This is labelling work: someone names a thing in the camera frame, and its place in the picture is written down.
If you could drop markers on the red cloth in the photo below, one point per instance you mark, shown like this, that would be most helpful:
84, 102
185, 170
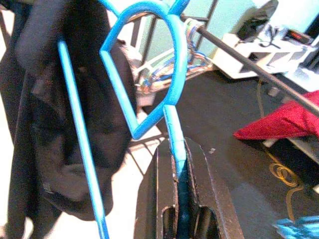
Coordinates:
286, 119

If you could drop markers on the black digital clock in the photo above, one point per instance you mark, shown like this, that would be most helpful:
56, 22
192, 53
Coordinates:
297, 36

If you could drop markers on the white shelf unit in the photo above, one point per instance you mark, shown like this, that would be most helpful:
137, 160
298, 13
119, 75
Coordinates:
239, 67

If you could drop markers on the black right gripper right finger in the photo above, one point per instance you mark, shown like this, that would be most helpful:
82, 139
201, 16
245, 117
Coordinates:
209, 199

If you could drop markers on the small grey adapter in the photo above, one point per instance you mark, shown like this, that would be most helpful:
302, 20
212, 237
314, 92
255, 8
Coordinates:
273, 92

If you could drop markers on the black backpack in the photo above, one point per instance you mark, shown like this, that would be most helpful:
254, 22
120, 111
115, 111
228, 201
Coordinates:
256, 22

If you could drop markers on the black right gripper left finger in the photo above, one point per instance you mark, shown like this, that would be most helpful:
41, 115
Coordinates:
159, 194

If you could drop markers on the black hanging garment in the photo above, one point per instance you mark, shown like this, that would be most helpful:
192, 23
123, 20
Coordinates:
37, 112

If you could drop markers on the black metal clothes rack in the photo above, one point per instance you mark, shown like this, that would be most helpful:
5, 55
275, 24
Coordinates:
249, 62

